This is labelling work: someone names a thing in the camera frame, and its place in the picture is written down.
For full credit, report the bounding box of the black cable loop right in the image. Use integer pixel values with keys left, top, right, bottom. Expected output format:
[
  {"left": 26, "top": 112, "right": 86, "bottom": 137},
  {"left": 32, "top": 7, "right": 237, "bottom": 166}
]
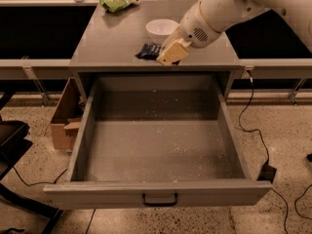
[{"left": 293, "top": 182, "right": 312, "bottom": 221}]

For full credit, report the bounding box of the brown cardboard box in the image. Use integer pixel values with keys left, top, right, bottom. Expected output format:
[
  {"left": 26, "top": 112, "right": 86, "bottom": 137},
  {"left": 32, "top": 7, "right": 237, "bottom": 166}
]
[{"left": 50, "top": 78, "right": 84, "bottom": 150}]

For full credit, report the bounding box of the grey cabinet counter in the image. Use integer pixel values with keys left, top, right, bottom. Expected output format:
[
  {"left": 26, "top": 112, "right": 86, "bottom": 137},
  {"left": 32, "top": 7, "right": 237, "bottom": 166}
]
[{"left": 69, "top": 0, "right": 242, "bottom": 98}]

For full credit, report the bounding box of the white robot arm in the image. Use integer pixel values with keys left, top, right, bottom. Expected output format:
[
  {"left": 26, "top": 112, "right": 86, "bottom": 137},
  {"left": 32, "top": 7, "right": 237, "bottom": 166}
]
[{"left": 157, "top": 0, "right": 312, "bottom": 66}]

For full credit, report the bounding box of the black power cable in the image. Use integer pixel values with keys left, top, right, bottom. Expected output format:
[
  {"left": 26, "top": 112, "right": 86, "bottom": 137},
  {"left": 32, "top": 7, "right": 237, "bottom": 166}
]
[{"left": 238, "top": 69, "right": 291, "bottom": 234}]

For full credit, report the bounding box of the black drawer handle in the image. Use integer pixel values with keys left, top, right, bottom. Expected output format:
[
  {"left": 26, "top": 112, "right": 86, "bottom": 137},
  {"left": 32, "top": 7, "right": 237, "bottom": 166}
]
[{"left": 141, "top": 193, "right": 178, "bottom": 208}]

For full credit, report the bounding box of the open grey top drawer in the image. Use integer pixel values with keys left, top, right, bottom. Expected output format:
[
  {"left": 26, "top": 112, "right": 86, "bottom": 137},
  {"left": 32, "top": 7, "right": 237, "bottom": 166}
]
[{"left": 44, "top": 73, "right": 272, "bottom": 210}]

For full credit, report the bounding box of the black cable left floor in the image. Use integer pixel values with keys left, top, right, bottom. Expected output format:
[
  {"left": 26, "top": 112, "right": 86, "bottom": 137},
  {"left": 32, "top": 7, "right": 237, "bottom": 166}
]
[{"left": 12, "top": 165, "right": 68, "bottom": 187}]

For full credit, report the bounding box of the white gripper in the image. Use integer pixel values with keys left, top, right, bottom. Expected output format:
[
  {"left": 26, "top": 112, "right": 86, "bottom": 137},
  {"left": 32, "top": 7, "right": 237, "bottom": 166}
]
[{"left": 156, "top": 1, "right": 221, "bottom": 66}]

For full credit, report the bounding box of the blue rxbar blueberry wrapper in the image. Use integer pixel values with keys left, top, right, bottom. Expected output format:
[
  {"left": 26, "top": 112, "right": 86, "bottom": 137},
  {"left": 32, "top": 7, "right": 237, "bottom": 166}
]
[{"left": 135, "top": 42, "right": 180, "bottom": 65}]

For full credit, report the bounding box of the black power adapter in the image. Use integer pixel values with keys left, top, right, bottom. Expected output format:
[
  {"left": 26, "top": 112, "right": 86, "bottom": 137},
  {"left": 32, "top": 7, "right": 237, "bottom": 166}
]
[{"left": 257, "top": 163, "right": 277, "bottom": 182}]

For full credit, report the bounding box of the white ceramic bowl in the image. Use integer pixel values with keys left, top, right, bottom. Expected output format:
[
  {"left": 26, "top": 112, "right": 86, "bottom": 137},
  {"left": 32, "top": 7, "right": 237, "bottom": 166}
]
[{"left": 145, "top": 19, "right": 178, "bottom": 45}]

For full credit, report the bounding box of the green chip bag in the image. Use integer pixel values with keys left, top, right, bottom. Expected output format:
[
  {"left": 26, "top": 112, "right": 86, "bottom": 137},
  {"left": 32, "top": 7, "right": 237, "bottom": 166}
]
[{"left": 99, "top": 0, "right": 139, "bottom": 13}]

